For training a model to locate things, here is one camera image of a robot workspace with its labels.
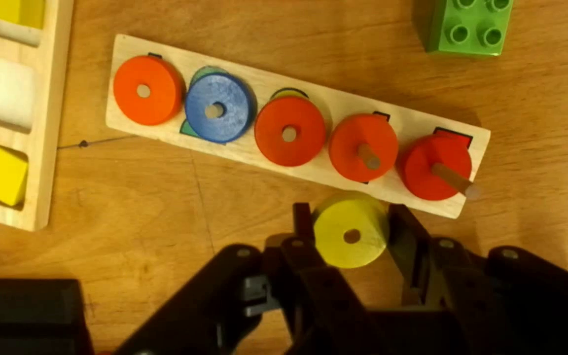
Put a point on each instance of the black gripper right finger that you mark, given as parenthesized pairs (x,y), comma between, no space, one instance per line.
(508,302)

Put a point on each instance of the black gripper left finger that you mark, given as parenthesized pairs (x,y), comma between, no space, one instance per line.
(265,302)

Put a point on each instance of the yellow round wooden block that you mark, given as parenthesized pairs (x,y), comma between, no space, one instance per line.
(336,223)

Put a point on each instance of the wooden peg stacking board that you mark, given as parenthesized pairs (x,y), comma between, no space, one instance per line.
(232,152)

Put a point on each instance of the orange round wooden block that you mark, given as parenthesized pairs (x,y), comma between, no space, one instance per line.
(350,138)
(307,140)
(133,99)

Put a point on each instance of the wooden shape sorter board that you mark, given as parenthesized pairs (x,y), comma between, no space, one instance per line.
(50,130)

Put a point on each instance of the red round wooden block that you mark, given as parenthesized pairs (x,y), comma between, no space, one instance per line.
(423,178)

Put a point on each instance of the blue round wooden block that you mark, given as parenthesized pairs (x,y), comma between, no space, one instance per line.
(232,121)

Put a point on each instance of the green round wooden block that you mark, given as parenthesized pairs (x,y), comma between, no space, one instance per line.
(188,128)

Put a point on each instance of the green Duplo brick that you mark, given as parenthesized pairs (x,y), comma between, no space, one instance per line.
(472,26)

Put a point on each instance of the yellow wooden shape block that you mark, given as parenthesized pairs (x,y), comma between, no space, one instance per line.
(5,8)

